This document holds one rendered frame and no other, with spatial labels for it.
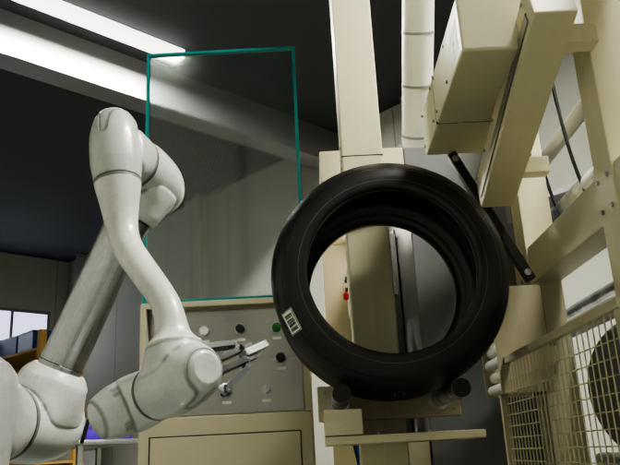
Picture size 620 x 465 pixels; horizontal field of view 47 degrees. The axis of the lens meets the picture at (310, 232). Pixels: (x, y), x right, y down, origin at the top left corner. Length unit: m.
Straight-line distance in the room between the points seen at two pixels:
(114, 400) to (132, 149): 0.54
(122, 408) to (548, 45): 1.19
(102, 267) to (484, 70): 1.02
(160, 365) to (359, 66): 1.42
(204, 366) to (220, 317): 1.20
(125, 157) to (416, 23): 1.50
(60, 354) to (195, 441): 0.78
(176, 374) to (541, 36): 1.08
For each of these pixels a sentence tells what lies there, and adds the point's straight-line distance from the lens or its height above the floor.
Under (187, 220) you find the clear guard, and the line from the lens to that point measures 2.52.
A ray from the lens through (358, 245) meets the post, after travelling 2.17.
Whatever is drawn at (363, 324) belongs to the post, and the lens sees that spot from 2.12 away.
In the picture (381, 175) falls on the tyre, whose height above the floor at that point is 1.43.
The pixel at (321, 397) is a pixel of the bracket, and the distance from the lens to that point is 2.06.
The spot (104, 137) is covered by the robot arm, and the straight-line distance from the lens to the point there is 1.60.
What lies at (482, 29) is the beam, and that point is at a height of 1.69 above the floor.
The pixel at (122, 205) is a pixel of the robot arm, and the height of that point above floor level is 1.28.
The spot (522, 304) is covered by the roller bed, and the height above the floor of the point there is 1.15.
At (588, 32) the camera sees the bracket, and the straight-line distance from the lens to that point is 1.82.
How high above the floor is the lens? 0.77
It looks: 17 degrees up
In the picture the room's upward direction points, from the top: 3 degrees counter-clockwise
